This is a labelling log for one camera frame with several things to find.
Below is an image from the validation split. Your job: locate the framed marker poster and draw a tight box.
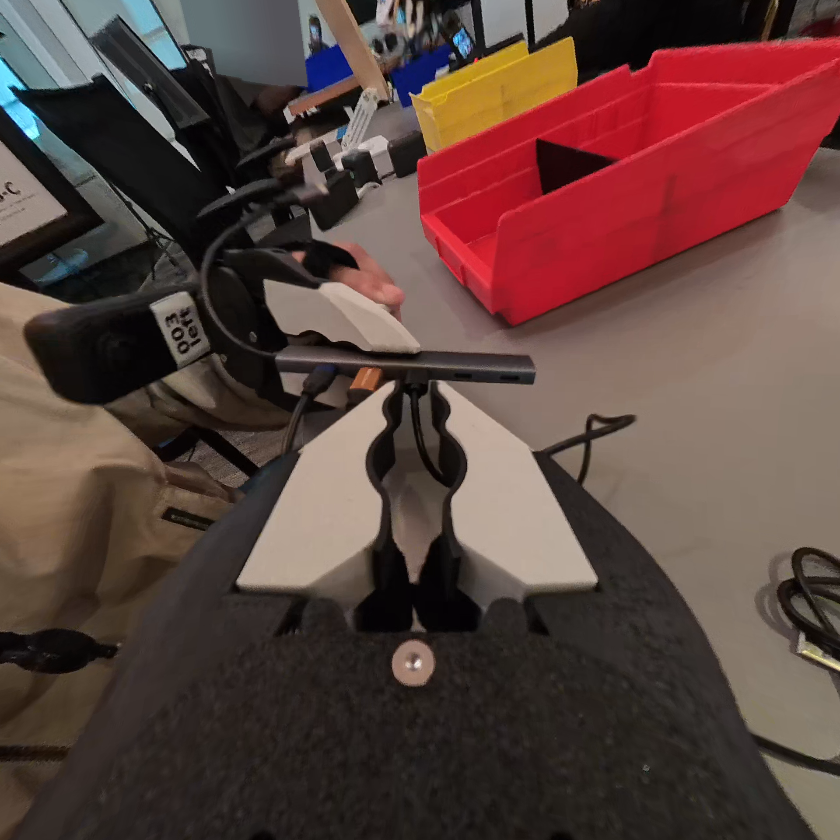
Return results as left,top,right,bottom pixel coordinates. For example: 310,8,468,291
0,108,106,277

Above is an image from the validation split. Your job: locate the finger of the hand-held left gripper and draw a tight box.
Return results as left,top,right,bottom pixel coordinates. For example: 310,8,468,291
262,279,422,357

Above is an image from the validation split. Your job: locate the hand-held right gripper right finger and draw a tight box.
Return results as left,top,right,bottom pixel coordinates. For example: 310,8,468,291
413,382,599,631

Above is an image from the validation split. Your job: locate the red plastic bin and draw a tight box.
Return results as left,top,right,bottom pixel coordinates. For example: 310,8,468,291
418,37,840,327

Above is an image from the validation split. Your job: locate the black red-bin divider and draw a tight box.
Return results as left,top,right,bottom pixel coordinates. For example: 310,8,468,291
535,139,619,196

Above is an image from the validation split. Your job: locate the black office chair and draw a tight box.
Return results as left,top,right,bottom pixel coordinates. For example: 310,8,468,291
13,72,231,263

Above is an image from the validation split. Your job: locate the grey desk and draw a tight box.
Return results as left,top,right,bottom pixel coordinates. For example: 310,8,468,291
259,98,840,840

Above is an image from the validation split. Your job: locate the black cable blue-ring plug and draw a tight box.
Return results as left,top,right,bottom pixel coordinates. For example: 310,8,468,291
281,365,341,457

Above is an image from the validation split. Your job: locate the small blue plastic bin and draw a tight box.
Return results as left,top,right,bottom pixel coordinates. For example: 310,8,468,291
390,42,455,107
305,45,361,93

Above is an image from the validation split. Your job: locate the yellow plastic bin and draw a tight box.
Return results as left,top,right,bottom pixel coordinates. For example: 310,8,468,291
410,37,580,153

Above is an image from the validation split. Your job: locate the black power adapter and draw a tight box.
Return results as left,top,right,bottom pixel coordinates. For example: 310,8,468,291
307,169,361,232
387,130,427,178

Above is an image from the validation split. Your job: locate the person's left hand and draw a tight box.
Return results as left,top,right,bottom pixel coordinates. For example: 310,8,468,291
340,245,406,324

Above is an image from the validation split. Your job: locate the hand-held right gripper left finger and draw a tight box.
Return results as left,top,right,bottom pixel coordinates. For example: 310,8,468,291
235,382,414,631

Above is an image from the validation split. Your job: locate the thin black cable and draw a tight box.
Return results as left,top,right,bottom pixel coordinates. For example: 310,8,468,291
543,413,637,487

